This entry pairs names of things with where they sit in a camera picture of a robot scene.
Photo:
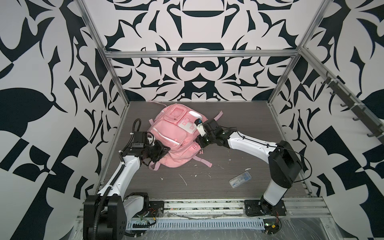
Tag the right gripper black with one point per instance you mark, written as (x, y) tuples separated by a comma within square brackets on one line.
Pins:
[(201, 141)]

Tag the grey hook rack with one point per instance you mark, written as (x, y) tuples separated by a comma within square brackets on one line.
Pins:
[(352, 103)]

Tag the small green circuit board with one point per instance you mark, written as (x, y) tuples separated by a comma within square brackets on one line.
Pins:
[(271, 227)]

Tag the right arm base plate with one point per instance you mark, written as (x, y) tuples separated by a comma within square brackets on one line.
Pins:
[(254, 208)]

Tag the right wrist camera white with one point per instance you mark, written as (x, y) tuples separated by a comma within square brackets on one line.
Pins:
[(199, 124)]

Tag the clear plastic ruler box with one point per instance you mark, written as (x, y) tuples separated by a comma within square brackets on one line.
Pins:
[(240, 179)]

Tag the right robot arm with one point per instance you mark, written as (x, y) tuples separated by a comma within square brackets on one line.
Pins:
[(283, 161)]

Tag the aluminium front rail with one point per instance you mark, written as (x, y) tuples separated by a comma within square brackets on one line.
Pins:
[(195, 209)]

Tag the pink student backpack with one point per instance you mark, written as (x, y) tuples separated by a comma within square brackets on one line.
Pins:
[(174, 126)]

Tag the white vented cable duct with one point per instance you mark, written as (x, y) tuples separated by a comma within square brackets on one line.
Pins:
[(211, 224)]

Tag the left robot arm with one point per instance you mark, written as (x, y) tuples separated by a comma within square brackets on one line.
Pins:
[(106, 214)]

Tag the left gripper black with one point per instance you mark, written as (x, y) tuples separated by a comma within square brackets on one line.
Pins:
[(161, 150)]

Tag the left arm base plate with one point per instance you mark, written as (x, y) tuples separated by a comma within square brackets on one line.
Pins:
[(155, 209)]

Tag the aluminium frame crossbar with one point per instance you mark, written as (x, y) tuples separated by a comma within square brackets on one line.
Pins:
[(200, 54)]

